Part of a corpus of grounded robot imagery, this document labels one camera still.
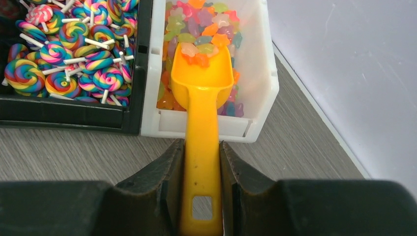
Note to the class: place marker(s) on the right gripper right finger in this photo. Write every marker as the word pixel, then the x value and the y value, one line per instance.
pixel 252 202

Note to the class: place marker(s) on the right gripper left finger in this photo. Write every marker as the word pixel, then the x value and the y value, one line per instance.
pixel 153 195

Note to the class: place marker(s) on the orange plastic scoop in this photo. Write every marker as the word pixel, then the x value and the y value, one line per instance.
pixel 201 91

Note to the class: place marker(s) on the white bin with gummy candies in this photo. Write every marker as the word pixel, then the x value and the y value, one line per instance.
pixel 254 61

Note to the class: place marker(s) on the black bin with lollipops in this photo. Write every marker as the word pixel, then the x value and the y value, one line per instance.
pixel 75 64

